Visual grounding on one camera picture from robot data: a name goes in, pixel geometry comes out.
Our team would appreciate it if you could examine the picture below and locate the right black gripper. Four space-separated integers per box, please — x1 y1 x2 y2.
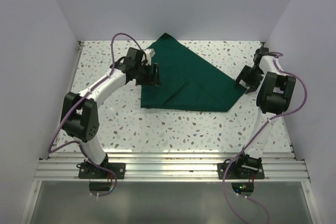
236 66 264 94

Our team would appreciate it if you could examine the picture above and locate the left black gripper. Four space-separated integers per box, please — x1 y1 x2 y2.
134 62 161 86

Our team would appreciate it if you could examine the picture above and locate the green surgical cloth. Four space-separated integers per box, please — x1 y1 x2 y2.
141 33 246 112

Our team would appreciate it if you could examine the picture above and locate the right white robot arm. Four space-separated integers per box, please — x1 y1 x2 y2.
234 46 296 178

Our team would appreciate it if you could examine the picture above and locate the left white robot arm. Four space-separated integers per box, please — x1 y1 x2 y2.
60 48 161 178

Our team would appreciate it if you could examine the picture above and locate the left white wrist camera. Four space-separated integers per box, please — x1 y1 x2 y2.
144 48 155 61

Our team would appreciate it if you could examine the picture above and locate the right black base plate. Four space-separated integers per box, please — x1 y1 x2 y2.
217 159 265 179

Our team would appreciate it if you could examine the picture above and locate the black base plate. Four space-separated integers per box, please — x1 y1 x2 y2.
217 159 265 179
76 162 126 179

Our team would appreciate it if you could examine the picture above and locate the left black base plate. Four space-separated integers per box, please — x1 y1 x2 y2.
76 162 126 179

